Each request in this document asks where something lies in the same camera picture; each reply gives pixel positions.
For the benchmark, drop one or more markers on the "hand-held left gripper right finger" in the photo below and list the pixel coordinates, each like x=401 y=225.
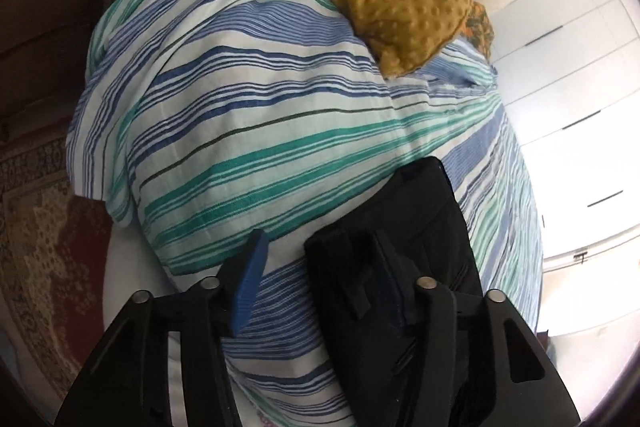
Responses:
x=397 y=302

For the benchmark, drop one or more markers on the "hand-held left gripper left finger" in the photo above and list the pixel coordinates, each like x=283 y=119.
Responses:
x=250 y=277

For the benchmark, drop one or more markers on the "black pants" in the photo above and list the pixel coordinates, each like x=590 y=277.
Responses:
x=430 y=207

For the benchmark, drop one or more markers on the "blue green striped duvet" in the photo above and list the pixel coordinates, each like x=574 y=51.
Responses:
x=250 y=107

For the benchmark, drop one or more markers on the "red patterned rug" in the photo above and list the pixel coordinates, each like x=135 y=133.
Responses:
x=45 y=247

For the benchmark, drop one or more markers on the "white wardrobe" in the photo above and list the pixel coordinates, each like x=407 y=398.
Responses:
x=575 y=82

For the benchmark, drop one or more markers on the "orange floral blanket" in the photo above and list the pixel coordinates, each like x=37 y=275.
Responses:
x=482 y=32

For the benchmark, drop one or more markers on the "brown wooden nightstand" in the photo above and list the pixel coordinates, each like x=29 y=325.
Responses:
x=45 y=22

